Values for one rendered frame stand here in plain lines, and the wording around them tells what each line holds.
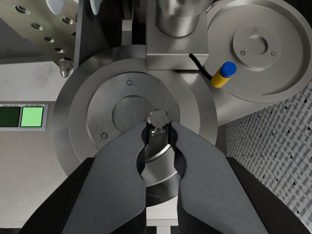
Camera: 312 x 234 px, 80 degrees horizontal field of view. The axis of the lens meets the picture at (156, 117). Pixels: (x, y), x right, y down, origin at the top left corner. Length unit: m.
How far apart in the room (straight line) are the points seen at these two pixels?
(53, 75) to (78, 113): 2.68
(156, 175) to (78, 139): 0.07
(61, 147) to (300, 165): 0.24
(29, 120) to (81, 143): 0.43
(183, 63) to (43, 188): 0.48
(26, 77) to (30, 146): 2.53
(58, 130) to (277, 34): 0.23
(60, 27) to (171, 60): 0.33
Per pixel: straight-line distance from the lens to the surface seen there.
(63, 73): 0.58
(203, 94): 0.18
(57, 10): 0.24
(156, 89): 0.15
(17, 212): 0.61
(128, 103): 0.15
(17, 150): 0.60
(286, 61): 0.24
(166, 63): 0.17
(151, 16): 0.17
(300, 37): 0.26
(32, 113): 0.59
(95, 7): 0.21
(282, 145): 0.28
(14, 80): 3.18
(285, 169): 0.28
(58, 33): 0.48
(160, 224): 0.53
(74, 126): 0.18
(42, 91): 2.86
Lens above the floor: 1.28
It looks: 11 degrees down
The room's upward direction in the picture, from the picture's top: 180 degrees clockwise
